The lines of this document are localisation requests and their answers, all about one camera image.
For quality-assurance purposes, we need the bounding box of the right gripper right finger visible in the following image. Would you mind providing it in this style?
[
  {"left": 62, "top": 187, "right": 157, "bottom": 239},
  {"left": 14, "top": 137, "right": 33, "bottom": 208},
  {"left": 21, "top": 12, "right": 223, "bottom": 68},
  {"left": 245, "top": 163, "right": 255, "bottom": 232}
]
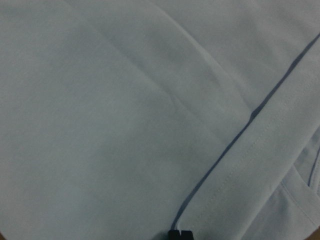
[{"left": 180, "top": 230, "right": 193, "bottom": 240}]

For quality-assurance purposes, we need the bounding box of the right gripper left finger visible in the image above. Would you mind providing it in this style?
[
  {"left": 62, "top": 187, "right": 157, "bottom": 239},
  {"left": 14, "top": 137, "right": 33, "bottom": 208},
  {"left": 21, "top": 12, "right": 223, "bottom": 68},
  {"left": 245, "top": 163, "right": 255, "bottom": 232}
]
[{"left": 167, "top": 229, "right": 181, "bottom": 240}]

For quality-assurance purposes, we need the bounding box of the light blue t-shirt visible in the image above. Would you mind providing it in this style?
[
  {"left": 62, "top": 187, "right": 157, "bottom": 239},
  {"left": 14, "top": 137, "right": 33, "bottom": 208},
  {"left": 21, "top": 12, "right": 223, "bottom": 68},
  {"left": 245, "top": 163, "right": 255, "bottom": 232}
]
[{"left": 0, "top": 0, "right": 320, "bottom": 240}]

